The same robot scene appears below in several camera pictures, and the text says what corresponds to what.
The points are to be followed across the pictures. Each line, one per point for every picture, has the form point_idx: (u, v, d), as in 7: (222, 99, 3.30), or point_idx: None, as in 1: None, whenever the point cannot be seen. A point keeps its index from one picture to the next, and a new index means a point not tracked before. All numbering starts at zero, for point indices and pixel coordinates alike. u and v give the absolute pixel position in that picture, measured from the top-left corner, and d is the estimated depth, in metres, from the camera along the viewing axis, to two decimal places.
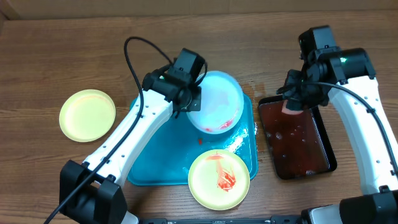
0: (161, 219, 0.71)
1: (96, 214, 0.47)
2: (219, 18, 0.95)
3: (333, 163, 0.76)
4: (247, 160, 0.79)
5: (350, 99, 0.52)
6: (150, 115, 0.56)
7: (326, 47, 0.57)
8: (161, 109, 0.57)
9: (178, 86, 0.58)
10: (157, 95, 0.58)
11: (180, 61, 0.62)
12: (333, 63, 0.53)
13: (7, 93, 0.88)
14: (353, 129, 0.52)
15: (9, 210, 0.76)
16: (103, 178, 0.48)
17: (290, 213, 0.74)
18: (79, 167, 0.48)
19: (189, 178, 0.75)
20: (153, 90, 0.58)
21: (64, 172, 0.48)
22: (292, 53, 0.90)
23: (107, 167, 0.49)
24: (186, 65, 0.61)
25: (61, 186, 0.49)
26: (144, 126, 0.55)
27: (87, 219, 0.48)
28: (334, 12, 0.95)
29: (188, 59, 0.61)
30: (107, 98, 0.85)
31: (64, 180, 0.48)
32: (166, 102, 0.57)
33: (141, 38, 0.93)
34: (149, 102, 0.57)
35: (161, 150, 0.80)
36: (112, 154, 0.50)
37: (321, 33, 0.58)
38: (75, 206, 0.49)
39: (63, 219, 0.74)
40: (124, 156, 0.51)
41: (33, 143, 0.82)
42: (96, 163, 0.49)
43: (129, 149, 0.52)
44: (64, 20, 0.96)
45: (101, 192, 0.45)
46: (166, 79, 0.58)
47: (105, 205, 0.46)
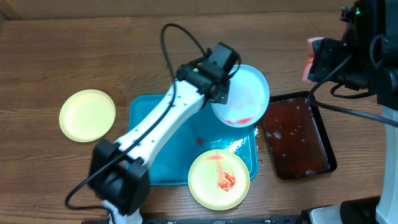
0: (160, 219, 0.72)
1: (122, 193, 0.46)
2: (219, 18, 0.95)
3: (333, 163, 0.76)
4: (247, 160, 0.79)
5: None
6: (181, 105, 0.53)
7: None
8: (192, 101, 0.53)
9: (211, 79, 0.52)
10: (189, 86, 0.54)
11: (215, 53, 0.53)
12: None
13: (7, 93, 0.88)
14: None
15: (9, 209, 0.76)
16: (133, 158, 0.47)
17: (290, 213, 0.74)
18: (112, 145, 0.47)
19: (189, 178, 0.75)
20: (187, 81, 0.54)
21: (98, 147, 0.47)
22: (292, 53, 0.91)
23: (137, 149, 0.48)
24: (221, 59, 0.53)
25: (92, 161, 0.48)
26: (175, 116, 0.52)
27: (111, 197, 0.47)
28: (334, 11, 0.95)
29: (222, 51, 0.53)
30: (107, 98, 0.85)
31: (97, 155, 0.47)
32: (198, 95, 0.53)
33: (141, 38, 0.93)
34: (181, 92, 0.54)
35: (170, 146, 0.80)
36: (143, 137, 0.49)
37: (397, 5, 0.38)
38: (102, 183, 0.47)
39: (64, 219, 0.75)
40: (154, 141, 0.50)
41: (33, 143, 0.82)
42: (127, 144, 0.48)
43: (158, 134, 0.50)
44: (64, 20, 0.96)
45: (131, 172, 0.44)
46: (201, 71, 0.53)
47: (132, 186, 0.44)
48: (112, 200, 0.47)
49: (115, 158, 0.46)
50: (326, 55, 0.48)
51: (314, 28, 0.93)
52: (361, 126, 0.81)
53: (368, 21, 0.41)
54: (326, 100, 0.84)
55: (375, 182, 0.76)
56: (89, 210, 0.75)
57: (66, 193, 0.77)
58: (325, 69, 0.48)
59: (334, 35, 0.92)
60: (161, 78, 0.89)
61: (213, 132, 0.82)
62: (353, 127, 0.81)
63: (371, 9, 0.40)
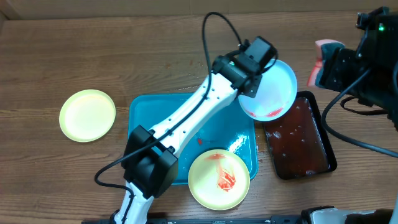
0: (160, 219, 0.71)
1: (153, 176, 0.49)
2: (219, 18, 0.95)
3: (333, 163, 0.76)
4: (247, 160, 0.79)
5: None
6: (214, 99, 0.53)
7: None
8: (226, 94, 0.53)
9: (246, 74, 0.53)
10: (224, 80, 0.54)
11: (254, 47, 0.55)
12: None
13: (7, 93, 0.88)
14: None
15: (9, 210, 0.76)
16: (165, 147, 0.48)
17: (289, 213, 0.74)
18: (146, 132, 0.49)
19: (190, 178, 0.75)
20: (222, 74, 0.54)
21: (134, 132, 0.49)
22: (292, 52, 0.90)
23: (170, 138, 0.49)
24: (257, 54, 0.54)
25: (129, 143, 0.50)
26: (208, 109, 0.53)
27: (143, 178, 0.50)
28: (334, 11, 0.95)
29: (261, 47, 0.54)
30: (107, 98, 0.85)
31: (133, 139, 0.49)
32: (232, 89, 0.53)
33: (141, 38, 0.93)
34: (215, 84, 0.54)
35: None
36: (176, 127, 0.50)
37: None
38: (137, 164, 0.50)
39: (64, 219, 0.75)
40: (185, 132, 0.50)
41: (33, 142, 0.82)
42: (161, 132, 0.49)
43: (190, 125, 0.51)
44: (64, 20, 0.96)
45: (161, 159, 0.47)
46: (236, 65, 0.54)
47: (160, 172, 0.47)
48: (143, 180, 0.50)
49: (147, 145, 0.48)
50: (338, 65, 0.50)
51: (314, 28, 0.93)
52: (361, 126, 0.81)
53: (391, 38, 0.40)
54: (326, 100, 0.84)
55: (375, 182, 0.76)
56: (89, 210, 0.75)
57: (66, 192, 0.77)
58: (336, 81, 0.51)
59: (334, 35, 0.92)
60: (161, 78, 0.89)
61: (213, 132, 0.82)
62: (353, 127, 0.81)
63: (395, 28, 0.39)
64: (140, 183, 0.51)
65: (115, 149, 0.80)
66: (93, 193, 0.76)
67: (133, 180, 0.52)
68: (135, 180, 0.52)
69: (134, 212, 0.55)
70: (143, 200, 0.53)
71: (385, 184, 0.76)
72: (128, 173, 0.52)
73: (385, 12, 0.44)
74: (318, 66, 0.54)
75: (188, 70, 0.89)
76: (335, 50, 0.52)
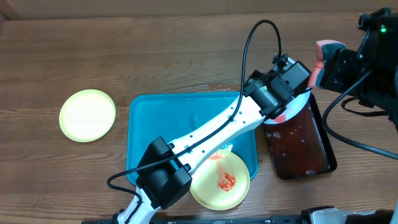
0: (161, 219, 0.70)
1: (163, 189, 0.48)
2: (219, 18, 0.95)
3: (333, 163, 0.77)
4: (247, 160, 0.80)
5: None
6: (239, 122, 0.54)
7: None
8: (251, 120, 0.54)
9: (278, 102, 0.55)
10: (254, 104, 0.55)
11: (290, 74, 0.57)
12: None
13: (7, 93, 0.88)
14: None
15: (9, 210, 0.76)
16: (181, 164, 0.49)
17: (290, 213, 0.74)
18: (165, 146, 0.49)
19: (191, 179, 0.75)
20: (253, 98, 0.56)
21: (153, 144, 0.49)
22: (292, 52, 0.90)
23: (188, 156, 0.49)
24: (293, 81, 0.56)
25: (147, 149, 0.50)
26: (231, 131, 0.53)
27: (152, 188, 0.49)
28: (334, 11, 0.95)
29: (299, 75, 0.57)
30: (107, 98, 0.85)
31: (154, 148, 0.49)
32: (260, 116, 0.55)
33: (141, 38, 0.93)
34: (244, 108, 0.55)
35: None
36: (196, 146, 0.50)
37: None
38: (150, 173, 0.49)
39: (64, 219, 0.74)
40: (204, 152, 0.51)
41: (33, 142, 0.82)
42: (180, 149, 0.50)
43: (210, 145, 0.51)
44: (64, 20, 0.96)
45: (176, 175, 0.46)
46: (270, 91, 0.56)
47: (173, 188, 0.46)
48: (153, 191, 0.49)
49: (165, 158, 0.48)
50: (339, 66, 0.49)
51: (314, 27, 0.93)
52: (361, 126, 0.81)
53: (393, 40, 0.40)
54: (326, 100, 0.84)
55: (375, 182, 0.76)
56: (89, 210, 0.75)
57: (66, 192, 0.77)
58: (337, 82, 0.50)
59: (334, 35, 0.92)
60: (161, 78, 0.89)
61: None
62: (353, 127, 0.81)
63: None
64: (150, 191, 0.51)
65: (115, 149, 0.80)
66: (93, 193, 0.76)
67: (145, 190, 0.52)
68: (147, 190, 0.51)
69: (137, 218, 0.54)
70: (150, 209, 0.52)
71: (385, 184, 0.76)
72: (140, 180, 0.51)
73: (387, 12, 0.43)
74: (318, 66, 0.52)
75: (188, 70, 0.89)
76: (336, 52, 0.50)
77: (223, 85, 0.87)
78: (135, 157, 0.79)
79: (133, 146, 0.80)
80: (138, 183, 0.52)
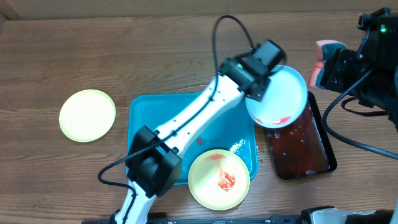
0: (160, 219, 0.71)
1: (155, 175, 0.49)
2: (219, 18, 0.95)
3: (333, 163, 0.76)
4: (247, 160, 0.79)
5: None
6: (219, 101, 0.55)
7: None
8: (232, 98, 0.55)
9: (254, 77, 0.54)
10: (230, 82, 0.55)
11: (262, 50, 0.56)
12: None
13: (7, 93, 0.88)
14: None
15: (9, 210, 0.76)
16: (169, 147, 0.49)
17: (290, 213, 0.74)
18: (151, 133, 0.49)
19: (190, 178, 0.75)
20: (229, 76, 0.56)
21: (138, 133, 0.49)
22: (292, 52, 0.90)
23: (174, 139, 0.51)
24: (265, 56, 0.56)
25: (134, 140, 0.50)
26: (212, 110, 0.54)
27: (143, 178, 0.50)
28: (334, 11, 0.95)
29: (270, 51, 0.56)
30: (107, 98, 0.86)
31: (139, 137, 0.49)
32: (239, 93, 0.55)
33: (141, 38, 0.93)
34: (222, 88, 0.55)
35: None
36: (180, 129, 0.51)
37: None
38: (139, 163, 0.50)
39: (64, 219, 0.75)
40: (189, 133, 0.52)
41: (33, 143, 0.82)
42: (165, 133, 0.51)
43: (194, 127, 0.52)
44: (64, 20, 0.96)
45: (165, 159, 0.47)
46: (245, 67, 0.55)
47: (165, 172, 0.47)
48: (146, 180, 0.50)
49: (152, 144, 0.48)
50: (340, 66, 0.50)
51: (314, 27, 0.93)
52: (361, 126, 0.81)
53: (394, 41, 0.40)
54: (326, 100, 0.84)
55: (375, 182, 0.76)
56: (89, 210, 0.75)
57: (66, 193, 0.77)
58: (337, 82, 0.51)
59: (334, 35, 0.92)
60: (161, 78, 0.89)
61: (212, 132, 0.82)
62: (353, 127, 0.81)
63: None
64: (142, 183, 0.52)
65: (115, 149, 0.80)
66: (93, 193, 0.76)
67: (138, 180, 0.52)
68: (140, 180, 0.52)
69: (136, 211, 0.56)
70: (145, 200, 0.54)
71: (385, 184, 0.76)
72: (130, 173, 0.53)
73: (387, 12, 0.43)
74: (318, 66, 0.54)
75: (188, 70, 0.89)
76: (336, 53, 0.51)
77: None
78: None
79: None
80: (131, 174, 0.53)
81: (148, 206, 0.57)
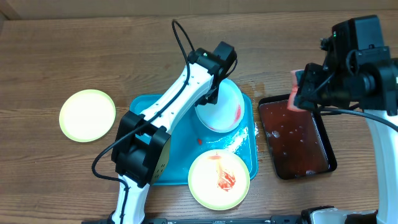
0: (160, 219, 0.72)
1: (147, 159, 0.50)
2: (219, 18, 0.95)
3: (333, 164, 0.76)
4: (247, 160, 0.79)
5: (395, 136, 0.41)
6: (194, 84, 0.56)
7: (371, 48, 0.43)
8: (204, 80, 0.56)
9: (219, 64, 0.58)
10: (201, 68, 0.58)
11: (219, 50, 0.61)
12: (382, 75, 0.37)
13: (7, 93, 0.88)
14: (387, 173, 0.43)
15: (9, 210, 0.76)
16: (157, 127, 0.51)
17: (290, 213, 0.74)
18: (137, 117, 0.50)
19: (190, 177, 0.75)
20: (199, 63, 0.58)
21: (124, 119, 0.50)
22: (291, 52, 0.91)
23: (160, 119, 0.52)
24: (224, 53, 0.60)
25: (120, 128, 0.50)
26: (189, 93, 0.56)
27: (134, 166, 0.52)
28: (334, 11, 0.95)
29: (226, 50, 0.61)
30: (107, 98, 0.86)
31: (122, 125, 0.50)
32: (209, 74, 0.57)
33: (140, 38, 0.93)
34: (194, 73, 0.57)
35: (175, 144, 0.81)
36: (165, 109, 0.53)
37: (365, 26, 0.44)
38: (128, 152, 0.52)
39: (64, 219, 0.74)
40: (174, 113, 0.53)
41: (33, 143, 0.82)
42: (150, 116, 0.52)
43: (177, 107, 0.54)
44: (64, 20, 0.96)
45: (155, 139, 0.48)
46: (210, 56, 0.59)
47: (157, 152, 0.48)
48: (137, 166, 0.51)
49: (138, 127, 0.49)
50: (311, 77, 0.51)
51: (314, 28, 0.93)
52: (361, 126, 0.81)
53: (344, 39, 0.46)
54: None
55: (375, 182, 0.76)
56: (89, 210, 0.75)
57: (66, 193, 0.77)
58: (311, 89, 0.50)
59: None
60: (161, 78, 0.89)
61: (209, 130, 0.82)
62: (353, 127, 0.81)
63: (345, 30, 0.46)
64: (133, 173, 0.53)
65: None
66: (93, 193, 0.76)
67: (128, 170, 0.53)
68: (130, 169, 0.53)
69: (132, 205, 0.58)
70: (138, 191, 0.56)
71: None
72: (119, 166, 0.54)
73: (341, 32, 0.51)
74: (294, 91, 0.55)
75: None
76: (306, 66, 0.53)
77: None
78: None
79: None
80: (120, 165, 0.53)
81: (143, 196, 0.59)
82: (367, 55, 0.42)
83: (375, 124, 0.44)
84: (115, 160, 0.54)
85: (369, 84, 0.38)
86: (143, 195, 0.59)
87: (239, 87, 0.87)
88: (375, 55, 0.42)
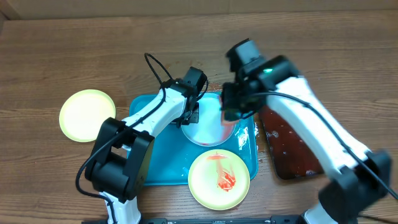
0: (160, 219, 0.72)
1: (129, 167, 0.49)
2: (219, 18, 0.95)
3: None
4: (247, 160, 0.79)
5: (285, 100, 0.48)
6: (170, 103, 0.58)
7: (252, 60, 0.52)
8: (179, 101, 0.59)
9: (189, 90, 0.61)
10: (175, 92, 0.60)
11: (191, 74, 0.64)
12: (261, 78, 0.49)
13: (7, 93, 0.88)
14: (302, 130, 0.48)
15: (9, 210, 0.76)
16: (138, 131, 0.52)
17: (290, 213, 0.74)
18: (117, 123, 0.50)
19: (189, 177, 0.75)
20: (171, 88, 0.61)
21: (104, 127, 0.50)
22: (292, 52, 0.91)
23: (142, 125, 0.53)
24: (194, 78, 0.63)
25: (98, 138, 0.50)
26: (165, 110, 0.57)
27: (112, 179, 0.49)
28: (334, 12, 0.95)
29: (196, 74, 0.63)
30: (107, 98, 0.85)
31: (102, 132, 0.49)
32: (183, 97, 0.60)
33: (141, 38, 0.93)
34: (170, 94, 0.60)
35: (174, 144, 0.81)
36: (146, 117, 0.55)
37: (243, 48, 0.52)
38: (107, 164, 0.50)
39: (64, 219, 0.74)
40: (154, 121, 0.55)
41: (33, 143, 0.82)
42: (132, 121, 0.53)
43: (157, 118, 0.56)
44: (64, 20, 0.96)
45: (138, 142, 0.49)
46: (181, 84, 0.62)
47: (140, 155, 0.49)
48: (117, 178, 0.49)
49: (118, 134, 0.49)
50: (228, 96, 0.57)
51: (314, 27, 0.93)
52: (361, 126, 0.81)
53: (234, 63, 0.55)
54: (326, 101, 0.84)
55: None
56: (89, 210, 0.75)
57: (66, 192, 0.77)
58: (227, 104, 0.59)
59: (334, 35, 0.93)
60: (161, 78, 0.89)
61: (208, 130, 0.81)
62: (353, 127, 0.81)
63: (230, 56, 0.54)
64: (112, 189, 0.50)
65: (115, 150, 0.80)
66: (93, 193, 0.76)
67: (107, 186, 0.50)
68: (109, 185, 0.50)
69: (121, 214, 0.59)
70: (122, 205, 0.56)
71: None
72: (96, 183, 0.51)
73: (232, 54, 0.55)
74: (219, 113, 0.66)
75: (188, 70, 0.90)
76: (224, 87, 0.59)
77: (223, 85, 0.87)
78: None
79: None
80: (98, 182, 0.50)
81: (130, 206, 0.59)
82: (252, 66, 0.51)
83: (274, 104, 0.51)
84: (92, 177, 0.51)
85: (255, 88, 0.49)
86: (130, 205, 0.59)
87: None
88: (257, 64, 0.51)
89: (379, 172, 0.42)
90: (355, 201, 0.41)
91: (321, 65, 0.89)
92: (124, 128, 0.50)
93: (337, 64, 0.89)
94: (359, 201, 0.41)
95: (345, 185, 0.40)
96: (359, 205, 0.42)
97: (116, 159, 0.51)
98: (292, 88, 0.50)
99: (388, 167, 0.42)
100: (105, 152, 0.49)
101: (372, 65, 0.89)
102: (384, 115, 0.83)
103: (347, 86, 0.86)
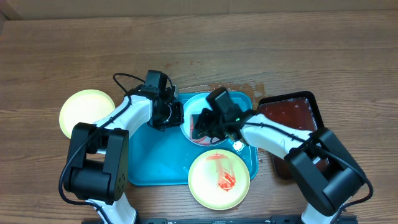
0: (160, 219, 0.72)
1: (108, 169, 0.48)
2: (219, 18, 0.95)
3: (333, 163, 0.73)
4: (247, 160, 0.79)
5: (249, 127, 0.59)
6: (137, 104, 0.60)
7: (229, 109, 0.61)
8: (144, 102, 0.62)
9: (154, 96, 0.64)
10: (140, 97, 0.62)
11: (150, 79, 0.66)
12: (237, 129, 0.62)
13: (7, 93, 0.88)
14: (268, 144, 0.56)
15: (9, 210, 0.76)
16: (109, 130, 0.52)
17: (290, 213, 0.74)
18: (88, 125, 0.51)
19: (191, 178, 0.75)
20: (137, 94, 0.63)
21: (74, 132, 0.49)
22: (291, 52, 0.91)
23: (112, 124, 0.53)
24: (155, 81, 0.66)
25: (71, 144, 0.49)
26: (134, 110, 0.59)
27: (92, 184, 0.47)
28: (334, 12, 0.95)
29: (155, 77, 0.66)
30: (107, 98, 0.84)
31: (74, 138, 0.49)
32: (148, 100, 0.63)
33: (140, 38, 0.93)
34: (135, 98, 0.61)
35: (173, 143, 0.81)
36: (117, 117, 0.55)
37: (222, 100, 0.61)
38: (85, 170, 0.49)
39: (64, 219, 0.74)
40: (124, 121, 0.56)
41: (33, 143, 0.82)
42: (101, 122, 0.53)
43: (127, 117, 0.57)
44: (64, 20, 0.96)
45: (113, 139, 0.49)
46: (143, 91, 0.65)
47: (118, 152, 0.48)
48: (96, 183, 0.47)
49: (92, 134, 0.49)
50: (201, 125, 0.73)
51: (314, 28, 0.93)
52: (361, 126, 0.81)
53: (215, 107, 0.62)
54: (326, 100, 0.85)
55: (375, 182, 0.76)
56: (89, 210, 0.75)
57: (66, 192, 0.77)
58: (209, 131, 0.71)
59: (334, 36, 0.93)
60: None
61: None
62: (353, 127, 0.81)
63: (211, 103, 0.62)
64: (95, 195, 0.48)
65: None
66: None
67: (89, 193, 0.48)
68: (90, 191, 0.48)
69: (114, 216, 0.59)
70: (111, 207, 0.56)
71: (385, 184, 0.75)
72: (78, 193, 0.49)
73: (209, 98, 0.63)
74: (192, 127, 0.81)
75: (188, 70, 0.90)
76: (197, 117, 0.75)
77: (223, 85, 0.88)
78: (135, 156, 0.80)
79: (133, 146, 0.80)
80: (79, 191, 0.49)
81: (120, 208, 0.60)
82: (229, 113, 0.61)
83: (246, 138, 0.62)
84: (71, 187, 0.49)
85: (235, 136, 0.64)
86: (120, 205, 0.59)
87: (239, 88, 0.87)
88: (232, 113, 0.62)
89: (327, 149, 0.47)
90: (315, 178, 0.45)
91: (321, 65, 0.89)
92: (95, 129, 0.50)
93: (337, 64, 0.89)
94: (320, 178, 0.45)
95: (296, 163, 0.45)
96: (323, 182, 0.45)
97: (94, 163, 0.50)
98: (255, 119, 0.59)
99: (334, 141, 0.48)
100: (81, 157, 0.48)
101: (372, 65, 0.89)
102: (384, 115, 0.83)
103: (347, 86, 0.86)
